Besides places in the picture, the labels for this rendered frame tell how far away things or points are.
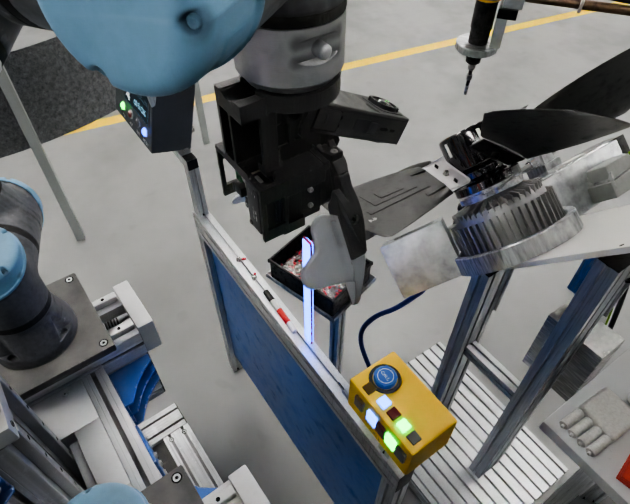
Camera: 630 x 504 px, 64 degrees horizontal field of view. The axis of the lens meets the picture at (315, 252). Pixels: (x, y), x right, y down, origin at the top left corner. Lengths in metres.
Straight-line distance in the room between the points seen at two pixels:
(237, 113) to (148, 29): 0.15
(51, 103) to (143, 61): 2.27
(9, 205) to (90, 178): 2.18
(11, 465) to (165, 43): 0.69
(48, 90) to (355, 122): 2.12
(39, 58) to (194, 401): 1.49
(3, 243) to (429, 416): 0.74
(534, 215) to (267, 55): 0.84
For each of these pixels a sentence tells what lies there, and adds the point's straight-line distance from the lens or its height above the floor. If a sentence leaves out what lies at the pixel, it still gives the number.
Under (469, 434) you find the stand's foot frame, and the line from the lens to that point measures 2.00.
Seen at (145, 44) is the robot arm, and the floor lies 1.77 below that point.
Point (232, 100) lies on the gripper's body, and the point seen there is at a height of 1.68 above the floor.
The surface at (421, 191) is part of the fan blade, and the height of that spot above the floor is 1.19.
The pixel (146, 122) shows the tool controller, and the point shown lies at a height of 1.15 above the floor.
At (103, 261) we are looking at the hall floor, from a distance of 2.68.
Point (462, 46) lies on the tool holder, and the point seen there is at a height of 1.47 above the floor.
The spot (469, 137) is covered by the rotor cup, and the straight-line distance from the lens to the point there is 1.11.
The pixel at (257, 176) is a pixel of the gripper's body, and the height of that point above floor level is 1.61.
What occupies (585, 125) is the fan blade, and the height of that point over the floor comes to 1.41.
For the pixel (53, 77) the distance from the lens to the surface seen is 2.45.
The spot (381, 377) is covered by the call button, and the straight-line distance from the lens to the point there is 0.89.
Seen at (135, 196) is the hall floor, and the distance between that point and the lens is 2.98.
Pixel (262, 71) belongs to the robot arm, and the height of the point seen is 1.70.
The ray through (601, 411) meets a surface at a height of 0.88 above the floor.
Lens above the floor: 1.85
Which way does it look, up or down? 47 degrees down
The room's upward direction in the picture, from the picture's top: straight up
